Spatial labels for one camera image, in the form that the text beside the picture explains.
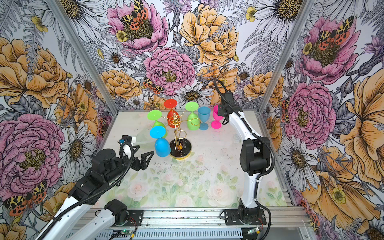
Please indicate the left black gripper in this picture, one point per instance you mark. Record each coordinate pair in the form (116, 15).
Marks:
(144, 164)

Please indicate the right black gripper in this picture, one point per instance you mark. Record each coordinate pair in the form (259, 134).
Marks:
(220, 109)

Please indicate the pink wine glass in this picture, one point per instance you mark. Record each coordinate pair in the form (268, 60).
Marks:
(216, 123)

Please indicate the light blue wine glass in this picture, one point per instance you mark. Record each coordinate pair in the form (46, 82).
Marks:
(204, 115)

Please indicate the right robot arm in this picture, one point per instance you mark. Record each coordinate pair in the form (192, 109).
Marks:
(256, 159)

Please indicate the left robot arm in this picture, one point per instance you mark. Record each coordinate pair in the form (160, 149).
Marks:
(107, 171)

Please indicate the blue wine glass left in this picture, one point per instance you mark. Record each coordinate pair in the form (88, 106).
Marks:
(162, 146)

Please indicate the green wine glass back right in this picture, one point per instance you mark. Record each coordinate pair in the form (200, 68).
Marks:
(193, 121)

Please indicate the green wine glass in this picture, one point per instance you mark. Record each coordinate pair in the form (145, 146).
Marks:
(155, 118)
(193, 121)

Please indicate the green wine glass left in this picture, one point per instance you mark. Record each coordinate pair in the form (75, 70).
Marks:
(155, 118)

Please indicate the red wine glass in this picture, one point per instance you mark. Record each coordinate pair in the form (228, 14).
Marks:
(172, 116)

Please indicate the small green circuit board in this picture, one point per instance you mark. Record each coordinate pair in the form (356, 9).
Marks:
(123, 234)

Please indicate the right small circuit board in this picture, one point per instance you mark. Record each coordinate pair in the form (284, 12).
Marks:
(254, 231)

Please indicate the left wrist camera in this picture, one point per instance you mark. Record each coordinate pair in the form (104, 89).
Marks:
(126, 139)

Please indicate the gold wire wine glass rack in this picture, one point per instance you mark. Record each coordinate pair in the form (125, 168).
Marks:
(181, 147)

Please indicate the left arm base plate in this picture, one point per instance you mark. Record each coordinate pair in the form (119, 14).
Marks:
(130, 218)

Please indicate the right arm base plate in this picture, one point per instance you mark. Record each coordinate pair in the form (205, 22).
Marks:
(248, 217)

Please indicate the right aluminium corner post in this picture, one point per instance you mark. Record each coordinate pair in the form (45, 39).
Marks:
(291, 40)

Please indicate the aluminium corner post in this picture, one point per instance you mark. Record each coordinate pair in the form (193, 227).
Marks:
(291, 40)
(69, 30)

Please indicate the aluminium front rail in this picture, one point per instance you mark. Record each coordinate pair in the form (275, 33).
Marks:
(176, 218)

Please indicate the left aluminium corner post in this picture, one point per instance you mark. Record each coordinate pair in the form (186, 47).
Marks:
(69, 30)

